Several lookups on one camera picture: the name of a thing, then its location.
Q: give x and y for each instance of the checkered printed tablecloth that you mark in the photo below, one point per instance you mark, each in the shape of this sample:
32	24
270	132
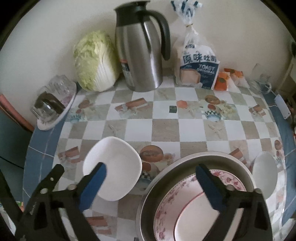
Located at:
161	129

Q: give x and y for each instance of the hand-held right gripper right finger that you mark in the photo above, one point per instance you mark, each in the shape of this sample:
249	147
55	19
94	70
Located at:
209	190

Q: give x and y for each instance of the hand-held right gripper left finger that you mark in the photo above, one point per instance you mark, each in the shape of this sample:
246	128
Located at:
92	187

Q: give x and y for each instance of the clear drinking glass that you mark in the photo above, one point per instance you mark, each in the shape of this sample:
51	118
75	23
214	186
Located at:
47	106
62	87

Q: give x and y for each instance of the stainless steel basin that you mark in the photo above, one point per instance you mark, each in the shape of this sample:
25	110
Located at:
149	197

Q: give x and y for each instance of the white power strip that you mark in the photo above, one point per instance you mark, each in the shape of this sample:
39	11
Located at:
282	106

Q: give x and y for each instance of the bagged toast loaf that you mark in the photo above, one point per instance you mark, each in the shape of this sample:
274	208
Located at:
198	69

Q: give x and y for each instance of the large white bowl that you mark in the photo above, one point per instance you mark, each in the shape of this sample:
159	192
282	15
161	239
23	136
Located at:
266	176

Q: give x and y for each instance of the stainless steel thermos jug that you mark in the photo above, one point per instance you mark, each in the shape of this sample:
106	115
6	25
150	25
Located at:
138	58

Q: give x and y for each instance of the floral rimmed plate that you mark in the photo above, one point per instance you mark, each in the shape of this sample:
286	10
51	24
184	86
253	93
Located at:
166	208

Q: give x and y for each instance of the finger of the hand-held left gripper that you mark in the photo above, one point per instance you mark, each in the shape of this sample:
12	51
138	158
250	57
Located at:
8	204
53	177

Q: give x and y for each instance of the white tray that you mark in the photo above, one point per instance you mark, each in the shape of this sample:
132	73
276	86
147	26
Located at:
57	118

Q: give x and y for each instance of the small white square dish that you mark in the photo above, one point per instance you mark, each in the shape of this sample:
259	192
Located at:
118	166

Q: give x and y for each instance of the orange snack packet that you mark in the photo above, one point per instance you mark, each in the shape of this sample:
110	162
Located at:
238	77
222	82

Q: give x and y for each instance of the napa cabbage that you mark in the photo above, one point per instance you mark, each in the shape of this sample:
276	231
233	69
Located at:
94	62

